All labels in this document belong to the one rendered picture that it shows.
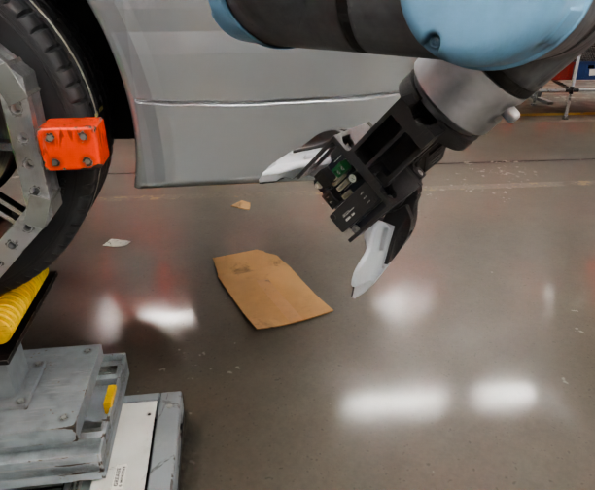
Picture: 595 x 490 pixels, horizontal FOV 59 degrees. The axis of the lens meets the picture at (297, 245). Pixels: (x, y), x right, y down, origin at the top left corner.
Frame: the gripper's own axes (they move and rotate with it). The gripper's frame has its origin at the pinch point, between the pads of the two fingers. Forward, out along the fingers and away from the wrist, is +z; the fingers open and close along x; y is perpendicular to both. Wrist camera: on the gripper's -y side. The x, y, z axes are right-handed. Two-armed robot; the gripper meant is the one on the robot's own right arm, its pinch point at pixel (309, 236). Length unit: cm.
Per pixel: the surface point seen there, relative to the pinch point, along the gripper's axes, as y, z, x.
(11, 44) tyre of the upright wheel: -8, 28, -56
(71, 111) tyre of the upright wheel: -13, 33, -45
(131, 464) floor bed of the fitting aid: -13, 95, 9
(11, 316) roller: 1, 67, -28
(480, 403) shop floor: -87, 59, 59
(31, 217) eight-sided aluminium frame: -2, 45, -34
